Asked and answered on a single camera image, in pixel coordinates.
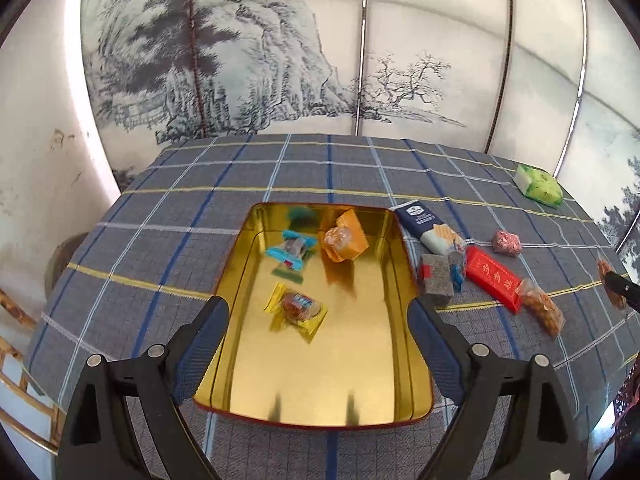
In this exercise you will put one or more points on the bamboo chair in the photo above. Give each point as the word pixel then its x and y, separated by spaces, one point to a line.
pixel 10 310

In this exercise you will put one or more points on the dark carved wooden furniture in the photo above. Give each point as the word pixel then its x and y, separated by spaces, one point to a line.
pixel 625 400

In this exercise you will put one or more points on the clear bag of peanuts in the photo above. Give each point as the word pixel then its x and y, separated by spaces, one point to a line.
pixel 545 310

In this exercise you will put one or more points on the landscape painted folding screen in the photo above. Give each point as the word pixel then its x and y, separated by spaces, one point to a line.
pixel 300 35

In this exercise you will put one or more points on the dark round object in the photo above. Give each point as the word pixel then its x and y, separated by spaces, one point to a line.
pixel 62 265

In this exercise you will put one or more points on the grey snack block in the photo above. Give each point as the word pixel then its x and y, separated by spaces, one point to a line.
pixel 435 280

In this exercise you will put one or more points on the green snack packet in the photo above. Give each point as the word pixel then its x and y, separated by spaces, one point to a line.
pixel 540 187

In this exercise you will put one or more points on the gold tin box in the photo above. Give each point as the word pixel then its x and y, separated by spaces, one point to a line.
pixel 350 360

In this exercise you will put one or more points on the yellow wrapped snack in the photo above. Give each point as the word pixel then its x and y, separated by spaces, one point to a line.
pixel 300 307

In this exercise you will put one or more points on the red snack packet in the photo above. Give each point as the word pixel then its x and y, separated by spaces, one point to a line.
pixel 492 277

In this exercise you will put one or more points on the grey plaid tablecloth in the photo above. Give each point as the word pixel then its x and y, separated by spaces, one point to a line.
pixel 200 185

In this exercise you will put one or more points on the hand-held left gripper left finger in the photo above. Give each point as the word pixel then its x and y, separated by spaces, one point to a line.
pixel 200 355

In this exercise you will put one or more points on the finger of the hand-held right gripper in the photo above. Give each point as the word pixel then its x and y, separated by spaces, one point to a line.
pixel 625 287

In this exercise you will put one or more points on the blue wrapped candy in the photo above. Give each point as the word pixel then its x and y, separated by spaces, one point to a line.
pixel 292 250

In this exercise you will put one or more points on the brown snack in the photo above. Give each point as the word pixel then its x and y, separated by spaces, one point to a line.
pixel 604 266

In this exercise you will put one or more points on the small blue wrapped snack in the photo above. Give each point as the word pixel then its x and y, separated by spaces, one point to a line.
pixel 457 272

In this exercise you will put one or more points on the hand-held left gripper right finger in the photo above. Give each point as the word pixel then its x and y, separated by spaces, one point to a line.
pixel 435 355

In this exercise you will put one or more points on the orange snack packet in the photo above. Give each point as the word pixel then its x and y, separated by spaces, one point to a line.
pixel 350 240

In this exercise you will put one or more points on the blue cracker packet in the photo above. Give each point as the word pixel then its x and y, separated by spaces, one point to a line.
pixel 420 220

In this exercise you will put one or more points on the pink patterned wrapped candy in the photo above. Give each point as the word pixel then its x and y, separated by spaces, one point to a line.
pixel 506 243

